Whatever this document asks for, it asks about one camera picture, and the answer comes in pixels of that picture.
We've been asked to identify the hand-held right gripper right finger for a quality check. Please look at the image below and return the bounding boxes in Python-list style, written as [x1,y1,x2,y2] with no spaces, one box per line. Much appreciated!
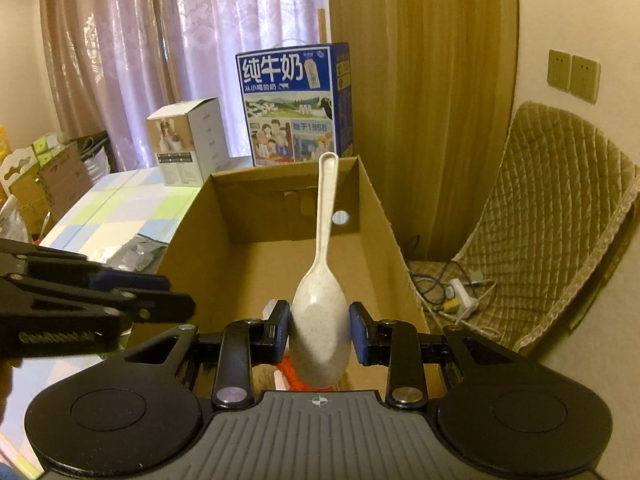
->
[349,301,523,410]

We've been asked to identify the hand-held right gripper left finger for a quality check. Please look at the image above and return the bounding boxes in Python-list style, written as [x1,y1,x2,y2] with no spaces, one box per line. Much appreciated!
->
[122,301,292,411]

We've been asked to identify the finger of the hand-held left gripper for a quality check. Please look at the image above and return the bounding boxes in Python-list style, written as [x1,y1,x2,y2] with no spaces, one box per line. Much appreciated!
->
[0,237,172,294]
[0,276,197,324]

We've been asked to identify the clear plastic case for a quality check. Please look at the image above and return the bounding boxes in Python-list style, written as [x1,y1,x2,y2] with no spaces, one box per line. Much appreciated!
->
[117,242,158,272]

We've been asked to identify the white speckled spoon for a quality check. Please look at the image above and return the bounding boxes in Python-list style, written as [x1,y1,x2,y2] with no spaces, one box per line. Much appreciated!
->
[290,152,349,388]

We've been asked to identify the red packet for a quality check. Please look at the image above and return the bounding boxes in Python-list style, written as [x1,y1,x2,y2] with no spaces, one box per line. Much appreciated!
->
[275,362,336,392]

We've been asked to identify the white power strip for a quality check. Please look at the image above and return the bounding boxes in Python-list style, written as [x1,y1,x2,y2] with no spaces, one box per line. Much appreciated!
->
[440,277,481,321]

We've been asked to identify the brown floor cardboard box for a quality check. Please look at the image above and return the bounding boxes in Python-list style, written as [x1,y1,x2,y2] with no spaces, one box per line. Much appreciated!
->
[10,142,91,236]

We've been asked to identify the white product box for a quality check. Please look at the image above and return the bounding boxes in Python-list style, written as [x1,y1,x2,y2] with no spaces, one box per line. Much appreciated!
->
[146,98,232,187]

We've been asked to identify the green white cartons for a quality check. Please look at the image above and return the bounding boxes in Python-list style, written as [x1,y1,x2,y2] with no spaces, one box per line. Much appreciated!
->
[31,132,66,166]

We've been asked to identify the white cut-out carton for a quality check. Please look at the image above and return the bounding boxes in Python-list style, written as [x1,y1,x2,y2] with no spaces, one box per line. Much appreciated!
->
[0,152,38,196]

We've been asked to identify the blue milk carton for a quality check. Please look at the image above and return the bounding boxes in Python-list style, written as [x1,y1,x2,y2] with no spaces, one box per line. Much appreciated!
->
[235,42,357,167]

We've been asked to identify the quilted chair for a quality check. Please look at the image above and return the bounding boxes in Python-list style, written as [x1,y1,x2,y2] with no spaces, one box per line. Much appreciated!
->
[405,101,640,356]

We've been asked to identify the brown curtain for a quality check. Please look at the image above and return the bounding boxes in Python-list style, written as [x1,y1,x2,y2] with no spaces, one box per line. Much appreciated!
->
[325,0,518,261]

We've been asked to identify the pink sheer curtain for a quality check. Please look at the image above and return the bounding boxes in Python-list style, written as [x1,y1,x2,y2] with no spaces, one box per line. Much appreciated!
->
[40,0,331,171]

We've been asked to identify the dark tangled cable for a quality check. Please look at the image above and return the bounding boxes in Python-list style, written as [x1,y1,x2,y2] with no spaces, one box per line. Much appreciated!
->
[409,260,496,321]

